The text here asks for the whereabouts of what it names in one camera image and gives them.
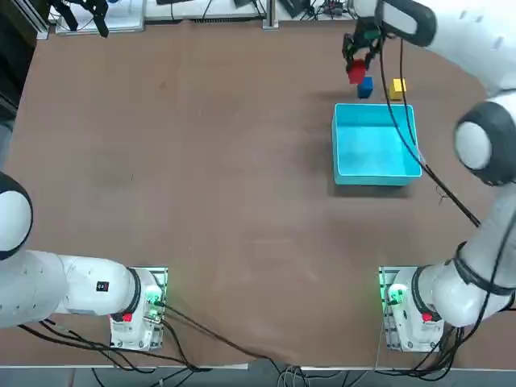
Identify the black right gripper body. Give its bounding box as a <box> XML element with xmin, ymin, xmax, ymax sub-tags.
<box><xmin>354</xmin><ymin>16</ymin><xmax>384</xmax><ymax>44</ymax></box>

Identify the red cube block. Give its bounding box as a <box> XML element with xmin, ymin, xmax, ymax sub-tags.
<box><xmin>347</xmin><ymin>59</ymin><xmax>367</xmax><ymax>85</ymax></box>

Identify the yellow cube block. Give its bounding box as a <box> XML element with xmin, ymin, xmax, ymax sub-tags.
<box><xmin>389</xmin><ymin>78</ymin><xmax>407</xmax><ymax>101</ymax></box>

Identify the cyan plastic box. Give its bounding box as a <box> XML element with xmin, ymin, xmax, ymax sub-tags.
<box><xmin>331</xmin><ymin>102</ymin><xmax>423</xmax><ymax>187</ymax></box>

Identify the white board with paper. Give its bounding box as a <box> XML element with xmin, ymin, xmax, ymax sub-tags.
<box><xmin>55</xmin><ymin>0</ymin><xmax>145</xmax><ymax>34</ymax></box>

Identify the black electronic device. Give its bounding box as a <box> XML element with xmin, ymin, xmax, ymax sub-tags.
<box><xmin>280</xmin><ymin>0</ymin><xmax>314</xmax><ymax>19</ymax></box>

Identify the aluminium profile rail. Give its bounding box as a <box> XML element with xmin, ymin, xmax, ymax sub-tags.
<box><xmin>15</xmin><ymin>0</ymin><xmax>50</xmax><ymax>40</ymax></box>

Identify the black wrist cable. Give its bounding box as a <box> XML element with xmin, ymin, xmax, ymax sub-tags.
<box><xmin>377</xmin><ymin>34</ymin><xmax>483</xmax><ymax>227</ymax></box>
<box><xmin>398</xmin><ymin>35</ymin><xmax>422</xmax><ymax>160</ymax></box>

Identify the aluminium profile post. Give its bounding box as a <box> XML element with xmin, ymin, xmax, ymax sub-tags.
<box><xmin>262</xmin><ymin>0</ymin><xmax>280</xmax><ymax>30</ymax></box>

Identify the black base cable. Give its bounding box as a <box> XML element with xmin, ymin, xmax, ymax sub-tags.
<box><xmin>163</xmin><ymin>302</ymin><xmax>302</xmax><ymax>370</ymax></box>
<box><xmin>402</xmin><ymin>318</ymin><xmax>471</xmax><ymax>382</ymax></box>
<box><xmin>15</xmin><ymin>318</ymin><xmax>213</xmax><ymax>372</ymax></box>

